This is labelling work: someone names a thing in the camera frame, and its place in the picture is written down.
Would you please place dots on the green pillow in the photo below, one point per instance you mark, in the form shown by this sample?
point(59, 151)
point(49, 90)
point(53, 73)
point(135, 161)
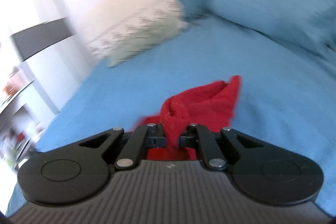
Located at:
point(146, 38)

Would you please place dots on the blue bed sheet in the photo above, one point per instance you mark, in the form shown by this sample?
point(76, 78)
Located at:
point(274, 163)

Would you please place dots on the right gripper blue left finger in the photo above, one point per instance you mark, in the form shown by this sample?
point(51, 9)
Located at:
point(155, 136)

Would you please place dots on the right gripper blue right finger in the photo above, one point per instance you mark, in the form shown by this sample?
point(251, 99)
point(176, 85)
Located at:
point(188, 137)

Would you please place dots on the white grey wardrobe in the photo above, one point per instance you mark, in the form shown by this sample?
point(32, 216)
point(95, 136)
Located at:
point(49, 46)

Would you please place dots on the red knitted garment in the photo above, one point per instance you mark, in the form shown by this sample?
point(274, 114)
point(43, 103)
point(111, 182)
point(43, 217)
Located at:
point(210, 105)

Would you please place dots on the white shelf desk unit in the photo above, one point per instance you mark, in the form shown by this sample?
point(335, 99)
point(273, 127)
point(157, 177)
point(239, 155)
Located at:
point(24, 116)

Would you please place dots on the rolled blue duvet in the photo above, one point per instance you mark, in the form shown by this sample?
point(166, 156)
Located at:
point(308, 24)

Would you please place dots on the orange plush on shelf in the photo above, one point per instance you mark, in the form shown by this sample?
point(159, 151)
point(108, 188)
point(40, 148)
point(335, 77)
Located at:
point(10, 89)

